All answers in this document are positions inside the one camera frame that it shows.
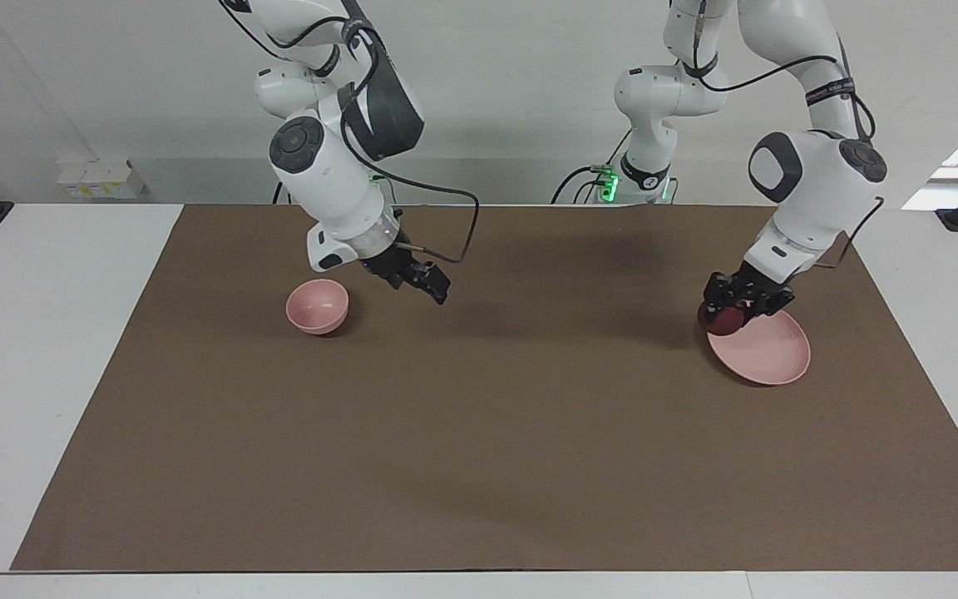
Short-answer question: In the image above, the black base power cable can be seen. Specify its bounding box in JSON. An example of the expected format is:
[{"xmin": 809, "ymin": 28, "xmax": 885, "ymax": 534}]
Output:
[{"xmin": 551, "ymin": 163, "xmax": 615, "ymax": 205}]

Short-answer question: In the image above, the pink plate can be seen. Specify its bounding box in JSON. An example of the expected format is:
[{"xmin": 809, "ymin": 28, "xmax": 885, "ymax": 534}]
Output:
[{"xmin": 706, "ymin": 309, "xmax": 812, "ymax": 386}]

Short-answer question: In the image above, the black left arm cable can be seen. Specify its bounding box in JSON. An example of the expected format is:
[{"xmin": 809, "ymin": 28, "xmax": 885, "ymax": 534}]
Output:
[{"xmin": 689, "ymin": 0, "xmax": 886, "ymax": 270}]

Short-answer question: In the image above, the brown table mat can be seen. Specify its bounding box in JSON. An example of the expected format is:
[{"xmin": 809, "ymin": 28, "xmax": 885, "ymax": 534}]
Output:
[{"xmin": 11, "ymin": 204, "xmax": 958, "ymax": 572}]

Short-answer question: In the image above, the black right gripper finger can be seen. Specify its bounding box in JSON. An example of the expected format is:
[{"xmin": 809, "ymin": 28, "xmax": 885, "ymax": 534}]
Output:
[
  {"xmin": 412, "ymin": 261, "xmax": 452, "ymax": 290},
  {"xmin": 400, "ymin": 278, "xmax": 451, "ymax": 306}
]

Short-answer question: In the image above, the white box yellow label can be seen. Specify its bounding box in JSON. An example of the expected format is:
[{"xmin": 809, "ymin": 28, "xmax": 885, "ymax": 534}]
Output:
[{"xmin": 80, "ymin": 159, "xmax": 147, "ymax": 199}]

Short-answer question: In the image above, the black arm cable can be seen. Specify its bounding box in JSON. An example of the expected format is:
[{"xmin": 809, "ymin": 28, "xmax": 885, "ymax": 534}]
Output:
[
  {"xmin": 689, "ymin": 0, "xmax": 886, "ymax": 270},
  {"xmin": 221, "ymin": 0, "xmax": 481, "ymax": 265}
]

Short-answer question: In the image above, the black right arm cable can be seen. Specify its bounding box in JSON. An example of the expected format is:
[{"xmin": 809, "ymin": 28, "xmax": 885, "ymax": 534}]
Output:
[{"xmin": 221, "ymin": 0, "xmax": 481, "ymax": 265}]

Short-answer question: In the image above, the pink bowl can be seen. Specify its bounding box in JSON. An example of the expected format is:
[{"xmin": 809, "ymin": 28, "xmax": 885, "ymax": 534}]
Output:
[{"xmin": 285, "ymin": 279, "xmax": 350, "ymax": 336}]

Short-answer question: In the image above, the dark red apple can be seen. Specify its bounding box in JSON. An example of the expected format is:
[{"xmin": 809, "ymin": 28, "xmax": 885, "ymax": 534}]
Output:
[{"xmin": 698, "ymin": 301, "xmax": 748, "ymax": 337}]

